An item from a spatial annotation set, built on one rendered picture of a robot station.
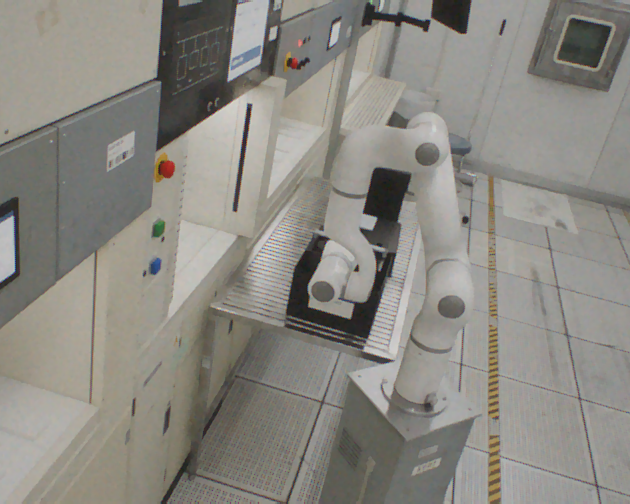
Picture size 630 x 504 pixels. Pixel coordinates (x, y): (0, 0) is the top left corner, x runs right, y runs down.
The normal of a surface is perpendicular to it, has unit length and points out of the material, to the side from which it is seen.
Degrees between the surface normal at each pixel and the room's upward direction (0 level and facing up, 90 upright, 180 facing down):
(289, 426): 0
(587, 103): 90
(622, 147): 90
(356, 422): 90
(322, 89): 90
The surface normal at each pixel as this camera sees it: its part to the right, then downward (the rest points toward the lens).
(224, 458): 0.18, -0.87
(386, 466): -0.84, 0.11
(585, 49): -0.22, 0.42
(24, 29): 0.96, 0.26
